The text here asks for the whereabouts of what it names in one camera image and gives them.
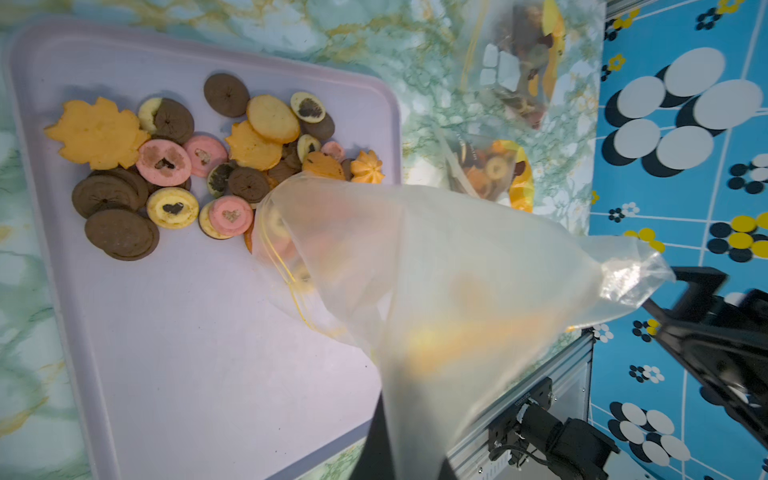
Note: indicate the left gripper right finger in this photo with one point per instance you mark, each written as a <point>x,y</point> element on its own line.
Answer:
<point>446,471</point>

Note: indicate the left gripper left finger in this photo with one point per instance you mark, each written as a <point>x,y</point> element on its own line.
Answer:
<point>375,461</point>

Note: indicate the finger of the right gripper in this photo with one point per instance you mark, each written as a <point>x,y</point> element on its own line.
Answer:
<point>723,346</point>

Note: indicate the ziploc bag of cookies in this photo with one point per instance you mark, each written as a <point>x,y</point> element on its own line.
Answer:
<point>511,51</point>
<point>489,169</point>
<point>451,297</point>

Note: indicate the lilac plastic tray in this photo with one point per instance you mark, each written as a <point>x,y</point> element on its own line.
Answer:
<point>182,366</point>

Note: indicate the pile of poured cookies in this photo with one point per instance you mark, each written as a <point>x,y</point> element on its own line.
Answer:
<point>151,170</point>

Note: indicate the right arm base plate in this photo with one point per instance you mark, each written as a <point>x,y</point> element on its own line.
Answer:
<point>506,433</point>

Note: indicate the aluminium front rail frame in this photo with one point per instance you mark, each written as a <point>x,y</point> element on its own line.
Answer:
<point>570,371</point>

